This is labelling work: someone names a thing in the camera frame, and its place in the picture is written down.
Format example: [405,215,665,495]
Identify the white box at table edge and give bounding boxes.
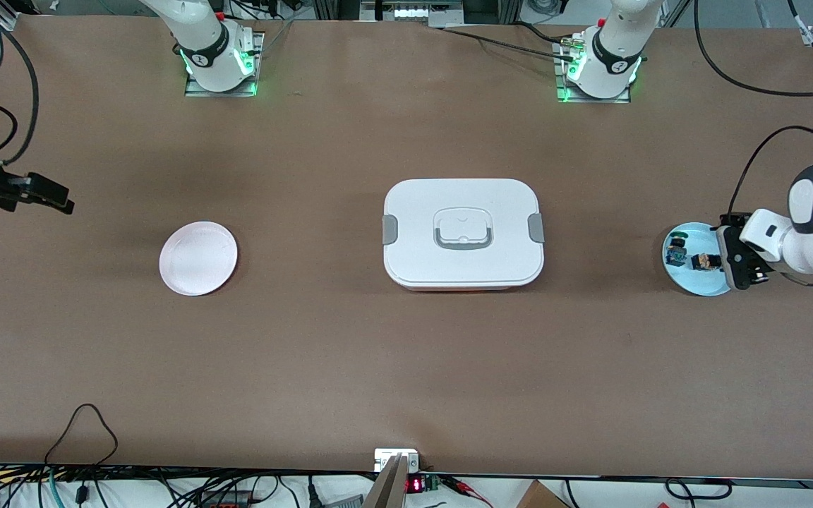
[374,448,421,473]

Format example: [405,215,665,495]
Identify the light blue round plate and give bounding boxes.
[662,222,742,297]

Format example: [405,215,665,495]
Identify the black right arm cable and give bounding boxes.
[0,25,41,168]

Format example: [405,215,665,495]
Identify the green push button switch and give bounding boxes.
[665,231,689,268]

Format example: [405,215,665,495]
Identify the black coiled floor cable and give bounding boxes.
[663,478,733,500]

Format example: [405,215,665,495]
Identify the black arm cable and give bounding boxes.
[692,0,813,221]
[0,25,41,168]

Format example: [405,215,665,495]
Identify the pink round plate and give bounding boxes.
[159,221,239,297]

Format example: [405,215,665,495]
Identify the black cable to base plate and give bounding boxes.
[435,21,578,59]

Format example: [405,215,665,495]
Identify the brown cardboard piece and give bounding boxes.
[515,480,571,508]

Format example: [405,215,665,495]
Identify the white lidded box grey latches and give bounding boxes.
[382,178,546,292]

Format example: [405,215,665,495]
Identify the metal frame equipment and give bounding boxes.
[311,0,522,28]

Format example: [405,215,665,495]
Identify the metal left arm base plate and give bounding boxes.
[553,37,632,105]

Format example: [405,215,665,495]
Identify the grey slanted bar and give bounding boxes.
[363,454,409,508]

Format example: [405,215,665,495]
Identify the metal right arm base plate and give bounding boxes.
[183,31,266,98]

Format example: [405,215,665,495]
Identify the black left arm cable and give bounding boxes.
[692,0,813,221]

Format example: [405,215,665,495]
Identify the red wires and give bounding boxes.
[440,476,495,507]

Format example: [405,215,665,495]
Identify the black looped table cable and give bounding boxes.
[44,403,120,468]

